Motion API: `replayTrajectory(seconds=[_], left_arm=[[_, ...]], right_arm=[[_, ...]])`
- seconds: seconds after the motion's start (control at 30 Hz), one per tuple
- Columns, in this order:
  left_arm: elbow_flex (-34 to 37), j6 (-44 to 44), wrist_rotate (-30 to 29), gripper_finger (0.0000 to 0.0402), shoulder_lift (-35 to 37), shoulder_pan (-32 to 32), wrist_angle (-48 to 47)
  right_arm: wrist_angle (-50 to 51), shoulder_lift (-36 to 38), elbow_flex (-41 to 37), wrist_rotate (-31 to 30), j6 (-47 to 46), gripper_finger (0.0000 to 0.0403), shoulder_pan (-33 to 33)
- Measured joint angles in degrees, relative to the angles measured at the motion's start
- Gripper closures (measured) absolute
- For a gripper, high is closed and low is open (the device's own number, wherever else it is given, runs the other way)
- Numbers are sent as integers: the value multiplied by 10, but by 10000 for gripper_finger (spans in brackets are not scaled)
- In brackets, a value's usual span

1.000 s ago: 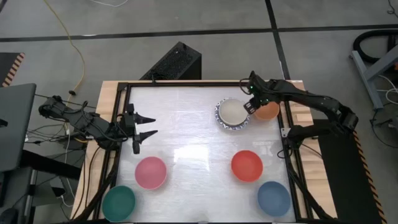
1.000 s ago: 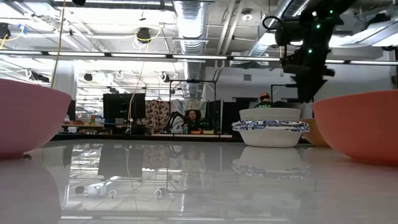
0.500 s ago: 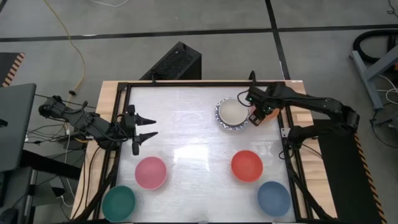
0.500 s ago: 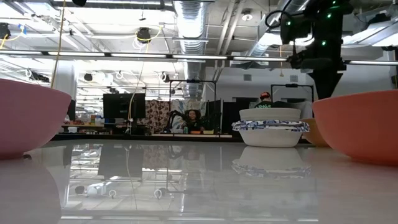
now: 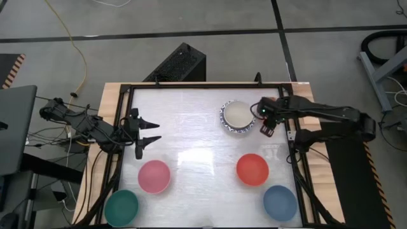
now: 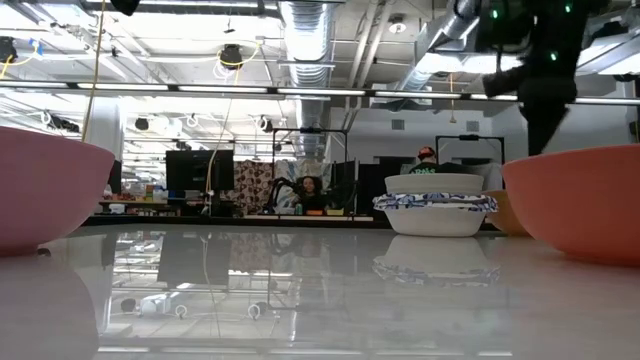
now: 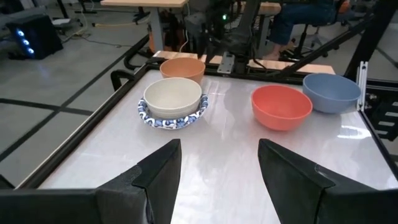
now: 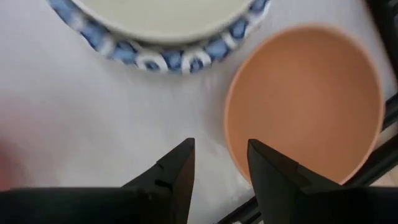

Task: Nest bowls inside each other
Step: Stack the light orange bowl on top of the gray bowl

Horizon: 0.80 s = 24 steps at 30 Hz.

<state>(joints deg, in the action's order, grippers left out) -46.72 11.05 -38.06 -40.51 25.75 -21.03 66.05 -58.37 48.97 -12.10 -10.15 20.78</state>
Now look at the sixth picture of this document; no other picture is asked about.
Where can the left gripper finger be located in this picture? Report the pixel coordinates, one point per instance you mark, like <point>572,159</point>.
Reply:
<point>125,6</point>

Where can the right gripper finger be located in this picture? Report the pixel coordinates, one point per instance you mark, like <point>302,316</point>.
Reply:
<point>542,125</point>
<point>502,82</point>

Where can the red bowl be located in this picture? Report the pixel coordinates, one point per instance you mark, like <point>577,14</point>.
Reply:
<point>575,200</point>

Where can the cream bowl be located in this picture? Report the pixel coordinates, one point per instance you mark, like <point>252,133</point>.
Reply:
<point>434,184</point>

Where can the pink bowl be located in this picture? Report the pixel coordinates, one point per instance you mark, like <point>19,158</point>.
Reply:
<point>45,190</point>

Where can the person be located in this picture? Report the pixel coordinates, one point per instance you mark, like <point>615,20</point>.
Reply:
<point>311,192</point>
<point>427,161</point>

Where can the black monitor on desk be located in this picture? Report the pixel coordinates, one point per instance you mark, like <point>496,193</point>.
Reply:
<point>195,170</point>

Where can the brown patterned cloth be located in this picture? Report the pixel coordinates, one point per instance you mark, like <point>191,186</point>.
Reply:
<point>252,182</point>

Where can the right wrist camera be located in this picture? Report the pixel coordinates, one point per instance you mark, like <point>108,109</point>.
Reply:
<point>502,27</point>

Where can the black frame stand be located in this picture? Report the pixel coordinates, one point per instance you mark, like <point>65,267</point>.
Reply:
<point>310,131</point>
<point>470,137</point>

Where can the frame bar with lights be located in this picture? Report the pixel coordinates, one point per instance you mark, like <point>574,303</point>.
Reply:
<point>150,87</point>

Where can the black table frame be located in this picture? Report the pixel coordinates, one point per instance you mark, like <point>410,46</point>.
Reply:
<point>225,220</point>

